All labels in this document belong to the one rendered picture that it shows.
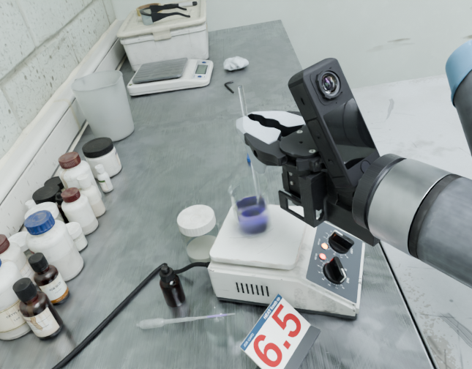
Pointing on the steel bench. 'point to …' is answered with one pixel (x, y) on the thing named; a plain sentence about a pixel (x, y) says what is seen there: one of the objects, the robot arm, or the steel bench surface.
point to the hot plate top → (284, 247)
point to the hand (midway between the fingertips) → (246, 117)
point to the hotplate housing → (282, 285)
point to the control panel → (352, 262)
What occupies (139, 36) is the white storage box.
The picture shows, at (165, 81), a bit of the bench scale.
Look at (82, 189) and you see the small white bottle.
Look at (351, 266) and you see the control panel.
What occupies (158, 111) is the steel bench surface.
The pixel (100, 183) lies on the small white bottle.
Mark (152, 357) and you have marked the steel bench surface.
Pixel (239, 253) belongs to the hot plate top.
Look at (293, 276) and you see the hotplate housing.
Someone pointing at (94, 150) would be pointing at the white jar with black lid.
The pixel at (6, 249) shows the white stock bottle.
